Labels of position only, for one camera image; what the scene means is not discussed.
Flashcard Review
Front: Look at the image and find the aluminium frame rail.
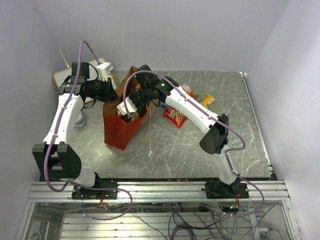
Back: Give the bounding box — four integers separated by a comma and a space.
27, 180, 290, 204

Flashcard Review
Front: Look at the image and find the red brown paper bag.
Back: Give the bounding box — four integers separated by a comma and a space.
102, 66, 153, 150

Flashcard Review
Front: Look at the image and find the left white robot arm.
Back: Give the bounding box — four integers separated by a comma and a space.
32, 61, 119, 199

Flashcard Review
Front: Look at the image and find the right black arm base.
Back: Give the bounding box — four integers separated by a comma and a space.
201, 178, 249, 199

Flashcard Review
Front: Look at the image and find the yellow framed whiteboard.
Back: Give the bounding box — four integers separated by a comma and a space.
52, 57, 107, 105

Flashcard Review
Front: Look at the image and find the yellow snack bar packet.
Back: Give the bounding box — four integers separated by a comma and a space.
200, 93, 216, 109

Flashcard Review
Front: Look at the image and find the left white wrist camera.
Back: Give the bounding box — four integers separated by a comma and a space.
95, 62, 114, 81

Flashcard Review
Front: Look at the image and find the teal white snack packet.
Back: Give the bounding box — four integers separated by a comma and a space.
159, 103, 168, 108

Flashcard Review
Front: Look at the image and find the Fox's candy bag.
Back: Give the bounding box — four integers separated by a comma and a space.
117, 110, 139, 123

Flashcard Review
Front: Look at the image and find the orange snack packet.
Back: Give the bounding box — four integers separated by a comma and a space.
181, 84, 199, 100

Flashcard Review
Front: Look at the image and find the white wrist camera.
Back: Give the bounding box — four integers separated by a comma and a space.
117, 97, 138, 116
95, 62, 114, 81

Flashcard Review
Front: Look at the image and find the red cookie snack packet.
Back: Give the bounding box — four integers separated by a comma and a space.
163, 106, 188, 128

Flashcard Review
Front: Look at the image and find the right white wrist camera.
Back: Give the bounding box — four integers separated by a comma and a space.
117, 97, 138, 116

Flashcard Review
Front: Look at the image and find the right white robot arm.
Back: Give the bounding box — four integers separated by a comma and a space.
118, 65, 240, 198

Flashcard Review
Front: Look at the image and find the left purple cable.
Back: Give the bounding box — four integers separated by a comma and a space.
43, 39, 133, 221

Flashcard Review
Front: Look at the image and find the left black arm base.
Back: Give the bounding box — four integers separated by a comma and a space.
71, 173, 118, 200

